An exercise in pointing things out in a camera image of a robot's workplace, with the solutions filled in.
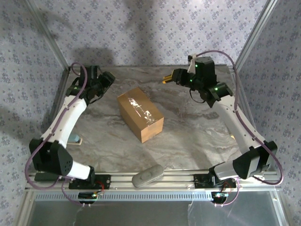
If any brown cardboard express box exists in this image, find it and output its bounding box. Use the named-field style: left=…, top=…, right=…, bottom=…
left=117, top=86, right=165, bottom=144

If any small blue cream object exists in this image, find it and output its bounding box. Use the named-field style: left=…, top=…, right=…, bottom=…
left=69, top=133, right=83, bottom=146

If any floral print cloth backdrop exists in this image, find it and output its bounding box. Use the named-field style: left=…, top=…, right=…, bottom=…
left=0, top=0, right=301, bottom=226

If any grey fabric oval pouch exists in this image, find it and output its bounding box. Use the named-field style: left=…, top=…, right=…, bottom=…
left=131, top=165, right=165, bottom=188

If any shiny metal sheet panel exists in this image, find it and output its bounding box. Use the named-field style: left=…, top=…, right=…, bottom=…
left=30, top=200, right=283, bottom=226

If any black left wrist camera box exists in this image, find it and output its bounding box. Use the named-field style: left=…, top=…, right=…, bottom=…
left=98, top=71, right=116, bottom=91

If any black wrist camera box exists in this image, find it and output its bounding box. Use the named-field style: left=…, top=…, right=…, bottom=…
left=98, top=71, right=116, bottom=91
left=172, top=68, right=189, bottom=86

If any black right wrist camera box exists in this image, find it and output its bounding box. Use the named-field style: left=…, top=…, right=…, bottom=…
left=172, top=68, right=189, bottom=86

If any aluminium side rail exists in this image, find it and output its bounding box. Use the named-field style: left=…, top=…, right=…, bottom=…
left=27, top=67, right=72, bottom=176
left=228, top=65, right=271, bottom=174

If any aluminium frame post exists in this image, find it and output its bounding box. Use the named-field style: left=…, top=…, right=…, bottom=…
left=23, top=0, right=71, bottom=72
left=233, top=0, right=279, bottom=71

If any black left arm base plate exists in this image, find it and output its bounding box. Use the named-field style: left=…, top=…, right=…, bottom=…
left=68, top=174, right=111, bottom=190

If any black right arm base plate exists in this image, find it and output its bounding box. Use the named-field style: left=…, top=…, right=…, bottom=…
left=194, top=174, right=237, bottom=189

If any aluminium mounting rail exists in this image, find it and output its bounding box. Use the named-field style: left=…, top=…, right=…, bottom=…
left=25, top=171, right=282, bottom=190

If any grey slotted cable duct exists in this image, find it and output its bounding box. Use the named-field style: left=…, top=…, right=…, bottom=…
left=35, top=191, right=276, bottom=201

